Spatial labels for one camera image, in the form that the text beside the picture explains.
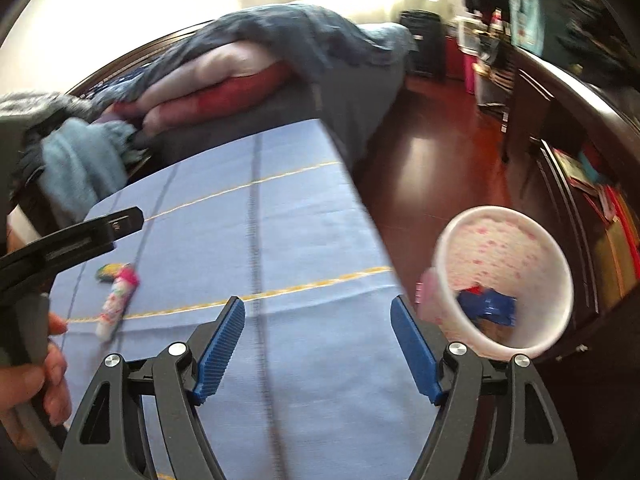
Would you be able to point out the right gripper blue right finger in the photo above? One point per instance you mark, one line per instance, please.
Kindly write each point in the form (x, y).
(423, 364)

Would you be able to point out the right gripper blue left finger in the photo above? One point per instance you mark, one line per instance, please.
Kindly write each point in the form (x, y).
(213, 344)

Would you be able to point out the white pink-dotted trash bin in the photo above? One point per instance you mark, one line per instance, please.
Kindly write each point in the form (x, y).
(500, 249)

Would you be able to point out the person's left hand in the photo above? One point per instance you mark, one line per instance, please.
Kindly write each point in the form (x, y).
(19, 384)

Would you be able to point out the colourful candy wrapper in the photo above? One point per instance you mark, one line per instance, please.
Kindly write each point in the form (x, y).
(109, 272)

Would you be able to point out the dark blue snack wrapper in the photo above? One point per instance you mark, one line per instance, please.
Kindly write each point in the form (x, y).
(480, 303)

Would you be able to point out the white pink tube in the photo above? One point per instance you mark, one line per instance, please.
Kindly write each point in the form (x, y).
(116, 302)

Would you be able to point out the blue tablecloth with yellow lines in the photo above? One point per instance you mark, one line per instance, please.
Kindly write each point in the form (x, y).
(317, 386)

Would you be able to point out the light blue towel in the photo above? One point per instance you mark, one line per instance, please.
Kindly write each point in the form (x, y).
(83, 164)

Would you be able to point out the red and pink folded quilt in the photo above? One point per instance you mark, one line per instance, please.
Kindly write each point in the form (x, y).
(219, 83)

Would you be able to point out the dark wooden cabinet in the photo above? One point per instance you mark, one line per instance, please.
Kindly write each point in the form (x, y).
(572, 164)

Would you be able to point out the blue patterned blanket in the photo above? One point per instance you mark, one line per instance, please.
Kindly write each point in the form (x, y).
(309, 37)

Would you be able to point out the black suitcase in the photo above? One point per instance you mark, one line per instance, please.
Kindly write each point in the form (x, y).
(428, 59)

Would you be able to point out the teal shopping bag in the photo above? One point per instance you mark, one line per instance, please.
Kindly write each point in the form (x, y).
(527, 25)

